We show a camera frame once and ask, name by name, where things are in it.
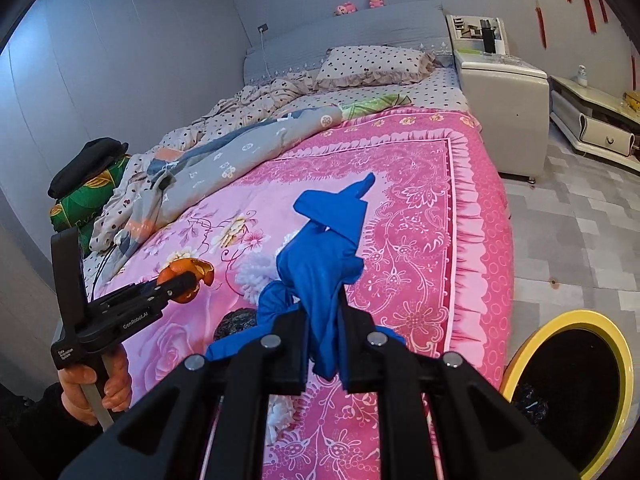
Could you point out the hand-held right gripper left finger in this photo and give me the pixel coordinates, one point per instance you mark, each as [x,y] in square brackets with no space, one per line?
[287,355]

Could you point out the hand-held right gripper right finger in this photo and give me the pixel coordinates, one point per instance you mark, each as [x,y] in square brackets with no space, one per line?
[360,360]

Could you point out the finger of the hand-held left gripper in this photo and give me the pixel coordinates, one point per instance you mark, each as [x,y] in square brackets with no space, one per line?
[170,287]

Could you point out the orange peel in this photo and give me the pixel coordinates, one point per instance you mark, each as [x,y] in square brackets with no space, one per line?
[200,270]

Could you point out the beige tissue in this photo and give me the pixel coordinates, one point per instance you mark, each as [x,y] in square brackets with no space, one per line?
[277,410]

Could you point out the black plastic bag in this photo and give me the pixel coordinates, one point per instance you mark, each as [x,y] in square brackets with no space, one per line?
[232,327]

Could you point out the blue rubber glove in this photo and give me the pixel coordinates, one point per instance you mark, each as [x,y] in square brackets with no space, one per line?
[320,260]

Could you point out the black bin with yellow rim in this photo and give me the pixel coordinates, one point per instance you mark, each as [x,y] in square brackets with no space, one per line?
[565,375]

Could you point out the person's left forearm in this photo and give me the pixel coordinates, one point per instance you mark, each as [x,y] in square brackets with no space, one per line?
[45,430]

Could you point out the person's left hand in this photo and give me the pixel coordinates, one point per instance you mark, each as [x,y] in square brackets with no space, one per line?
[117,385]

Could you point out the green floral folded blanket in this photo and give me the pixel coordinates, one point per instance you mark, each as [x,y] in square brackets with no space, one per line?
[85,195]

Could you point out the grey floral quilt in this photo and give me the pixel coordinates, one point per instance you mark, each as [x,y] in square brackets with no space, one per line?
[240,155]

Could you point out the black cloth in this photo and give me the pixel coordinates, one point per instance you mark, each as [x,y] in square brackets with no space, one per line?
[85,160]

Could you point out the pink floral blanket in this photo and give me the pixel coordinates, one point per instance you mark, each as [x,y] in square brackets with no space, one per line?
[425,210]

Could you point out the light green floral cloth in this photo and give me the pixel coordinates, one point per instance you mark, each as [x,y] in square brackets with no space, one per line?
[375,106]

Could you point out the polka dot bed sheet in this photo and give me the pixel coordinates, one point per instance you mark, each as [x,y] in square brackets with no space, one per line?
[440,92]

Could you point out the cream nightstand cabinet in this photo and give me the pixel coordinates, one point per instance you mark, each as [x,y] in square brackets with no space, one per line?
[500,110]

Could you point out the polka dot pillow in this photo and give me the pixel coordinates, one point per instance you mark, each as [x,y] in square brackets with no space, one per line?
[370,65]

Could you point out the grey bed headboard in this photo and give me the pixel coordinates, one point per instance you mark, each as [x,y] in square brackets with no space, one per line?
[350,30]

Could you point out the cream TV stand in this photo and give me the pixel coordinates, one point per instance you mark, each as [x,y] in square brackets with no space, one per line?
[595,125]

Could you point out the white picture box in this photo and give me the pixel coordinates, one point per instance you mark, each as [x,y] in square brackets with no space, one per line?
[465,30]

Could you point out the black bottle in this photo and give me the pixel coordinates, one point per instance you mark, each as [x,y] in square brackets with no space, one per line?
[486,37]

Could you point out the white spray bottle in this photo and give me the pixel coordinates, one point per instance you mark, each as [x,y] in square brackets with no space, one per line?
[581,77]

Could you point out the yellow pot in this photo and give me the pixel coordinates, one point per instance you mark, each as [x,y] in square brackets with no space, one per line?
[634,101]

